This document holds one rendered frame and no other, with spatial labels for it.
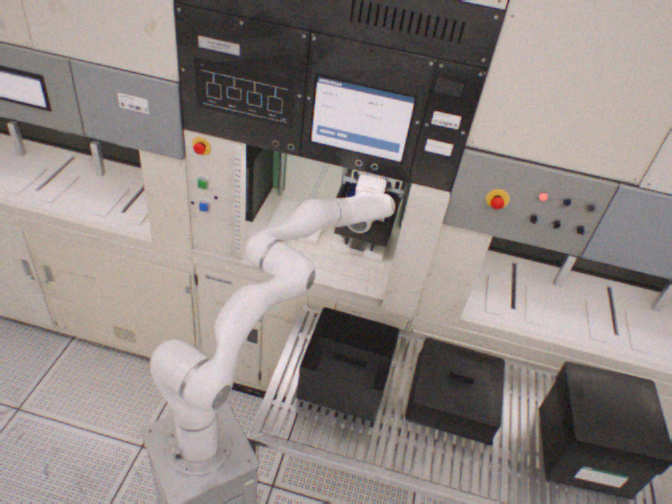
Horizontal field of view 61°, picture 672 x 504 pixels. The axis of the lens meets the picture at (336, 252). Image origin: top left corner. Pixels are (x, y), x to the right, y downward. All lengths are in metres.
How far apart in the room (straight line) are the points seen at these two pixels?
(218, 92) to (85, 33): 0.43
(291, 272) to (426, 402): 0.66
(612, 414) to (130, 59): 1.79
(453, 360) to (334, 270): 0.57
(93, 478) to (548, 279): 2.05
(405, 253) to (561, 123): 0.62
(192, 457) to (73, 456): 1.08
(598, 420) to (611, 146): 0.79
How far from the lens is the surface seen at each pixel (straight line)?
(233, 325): 1.55
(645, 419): 2.00
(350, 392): 1.86
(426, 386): 1.96
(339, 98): 1.72
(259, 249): 1.62
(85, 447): 2.85
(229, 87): 1.82
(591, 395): 1.96
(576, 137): 1.73
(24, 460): 2.89
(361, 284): 2.19
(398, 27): 1.61
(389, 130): 1.73
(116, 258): 2.52
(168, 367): 1.55
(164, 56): 1.88
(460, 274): 2.02
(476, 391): 2.00
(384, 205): 1.87
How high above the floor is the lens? 2.41
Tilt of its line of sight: 42 degrees down
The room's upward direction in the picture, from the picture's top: 9 degrees clockwise
